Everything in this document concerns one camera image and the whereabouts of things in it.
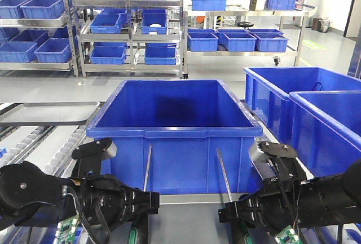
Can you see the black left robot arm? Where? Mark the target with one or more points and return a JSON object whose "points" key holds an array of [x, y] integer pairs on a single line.
{"points": [[31, 198]]}

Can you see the blue bin right rear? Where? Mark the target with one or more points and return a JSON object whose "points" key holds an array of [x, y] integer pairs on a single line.
{"points": [[267, 92]]}

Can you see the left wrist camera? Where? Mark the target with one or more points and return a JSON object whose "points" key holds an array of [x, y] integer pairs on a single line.
{"points": [[89, 157]]}

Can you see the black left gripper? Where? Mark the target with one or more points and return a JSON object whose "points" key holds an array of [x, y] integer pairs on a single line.
{"points": [[109, 203]]}

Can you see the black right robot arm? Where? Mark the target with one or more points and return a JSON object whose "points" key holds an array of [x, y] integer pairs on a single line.
{"points": [[324, 201]]}

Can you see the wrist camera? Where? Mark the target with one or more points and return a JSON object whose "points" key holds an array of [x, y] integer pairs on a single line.
{"points": [[89, 157], [271, 159]]}

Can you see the grey metal tray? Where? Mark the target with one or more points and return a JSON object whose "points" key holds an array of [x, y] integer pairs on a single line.
{"points": [[49, 114]]}

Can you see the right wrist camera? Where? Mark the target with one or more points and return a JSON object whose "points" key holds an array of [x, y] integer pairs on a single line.
{"points": [[271, 159]]}

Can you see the metal shelf rack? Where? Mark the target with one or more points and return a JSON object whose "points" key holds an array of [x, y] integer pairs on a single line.
{"points": [[131, 36]]}

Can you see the blue bin right front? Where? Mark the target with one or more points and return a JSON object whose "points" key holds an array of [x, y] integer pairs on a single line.
{"points": [[326, 130]]}

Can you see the large blue plastic bin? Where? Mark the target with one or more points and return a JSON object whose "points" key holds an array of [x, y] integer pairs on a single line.
{"points": [[185, 121]]}

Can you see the green black screwdriver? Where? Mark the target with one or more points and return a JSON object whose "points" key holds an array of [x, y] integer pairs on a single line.
{"points": [[139, 232], [239, 232]]}

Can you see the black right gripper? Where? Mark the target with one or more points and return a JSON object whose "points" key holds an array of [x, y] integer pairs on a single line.
{"points": [[272, 208]]}

